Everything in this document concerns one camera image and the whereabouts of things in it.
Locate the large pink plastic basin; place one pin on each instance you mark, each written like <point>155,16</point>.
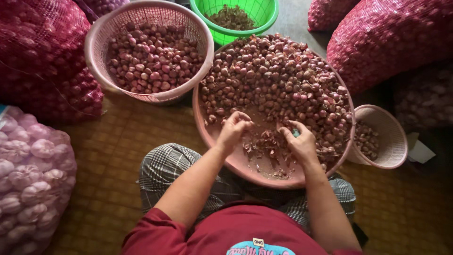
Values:
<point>240,159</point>

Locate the person's right hand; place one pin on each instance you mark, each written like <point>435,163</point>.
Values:
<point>302,145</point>

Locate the dark mesh shallot sack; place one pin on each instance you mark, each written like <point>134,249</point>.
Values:
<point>424,95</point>

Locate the purple mesh shallot sack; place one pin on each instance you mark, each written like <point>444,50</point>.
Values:
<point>104,5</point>

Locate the white paper sheet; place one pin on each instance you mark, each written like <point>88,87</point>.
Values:
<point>419,148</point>

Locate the heap of small shallots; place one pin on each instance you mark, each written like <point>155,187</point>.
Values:
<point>366,140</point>

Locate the large pink plastic basket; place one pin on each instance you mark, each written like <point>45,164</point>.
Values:
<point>102,67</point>

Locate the person's left fingers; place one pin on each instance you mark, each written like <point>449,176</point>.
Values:
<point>240,118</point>

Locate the pile of shallot peel scraps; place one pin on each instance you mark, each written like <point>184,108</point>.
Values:
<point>267,145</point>

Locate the person's red shirt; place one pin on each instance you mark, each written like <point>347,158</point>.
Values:
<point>240,230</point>

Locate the person's grey plaid trousers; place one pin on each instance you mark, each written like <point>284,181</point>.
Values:
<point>166,166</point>

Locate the pink mesh garlic sack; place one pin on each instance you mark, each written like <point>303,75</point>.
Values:
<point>32,177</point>

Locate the person's left hand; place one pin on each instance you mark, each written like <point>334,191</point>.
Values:
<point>230,136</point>

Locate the large red mesh shallot sack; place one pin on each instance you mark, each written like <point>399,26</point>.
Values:
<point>39,35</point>

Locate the heap of unpeeled shallots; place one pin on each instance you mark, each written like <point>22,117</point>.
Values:
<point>279,83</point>

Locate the heap of peeled shallots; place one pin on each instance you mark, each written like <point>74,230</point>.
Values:
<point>154,58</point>

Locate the small red mesh shallot sack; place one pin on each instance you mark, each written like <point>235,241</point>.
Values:
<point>327,12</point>

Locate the huge red mesh shallot sack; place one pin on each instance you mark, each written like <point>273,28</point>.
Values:
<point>389,39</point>

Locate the green plastic basket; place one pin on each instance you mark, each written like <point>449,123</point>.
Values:
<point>263,12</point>

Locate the small pink plastic basket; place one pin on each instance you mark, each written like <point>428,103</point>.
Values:
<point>389,138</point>

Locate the heap of dry shallot skins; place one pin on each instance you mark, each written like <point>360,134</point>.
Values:
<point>231,17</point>

